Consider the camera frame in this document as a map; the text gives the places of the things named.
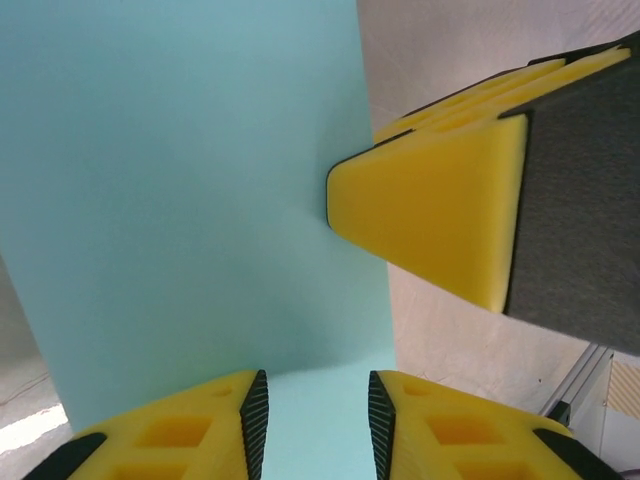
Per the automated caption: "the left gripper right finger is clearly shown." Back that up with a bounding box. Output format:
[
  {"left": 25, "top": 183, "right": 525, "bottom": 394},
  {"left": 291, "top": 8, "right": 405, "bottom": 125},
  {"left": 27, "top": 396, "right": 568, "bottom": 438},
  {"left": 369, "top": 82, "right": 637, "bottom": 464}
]
[{"left": 368, "top": 369, "right": 624, "bottom": 480}]

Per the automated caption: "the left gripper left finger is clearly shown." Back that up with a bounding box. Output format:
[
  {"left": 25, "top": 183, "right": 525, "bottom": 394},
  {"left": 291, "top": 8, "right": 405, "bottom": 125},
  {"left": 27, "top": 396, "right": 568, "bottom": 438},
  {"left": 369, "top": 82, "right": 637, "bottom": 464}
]
[{"left": 23, "top": 369, "right": 270, "bottom": 480}]

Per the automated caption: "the aluminium frame rail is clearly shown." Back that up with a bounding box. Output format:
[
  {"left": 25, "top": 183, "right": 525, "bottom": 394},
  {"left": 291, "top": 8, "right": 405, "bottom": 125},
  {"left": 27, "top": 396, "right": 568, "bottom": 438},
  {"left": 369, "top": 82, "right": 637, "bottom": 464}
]
[{"left": 537, "top": 343, "right": 616, "bottom": 437}]

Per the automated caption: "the teal paper sheet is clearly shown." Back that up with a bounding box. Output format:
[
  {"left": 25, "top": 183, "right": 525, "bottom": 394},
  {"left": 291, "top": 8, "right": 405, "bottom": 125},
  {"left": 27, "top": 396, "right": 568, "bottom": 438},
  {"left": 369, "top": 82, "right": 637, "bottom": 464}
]
[{"left": 0, "top": 0, "right": 401, "bottom": 480}]

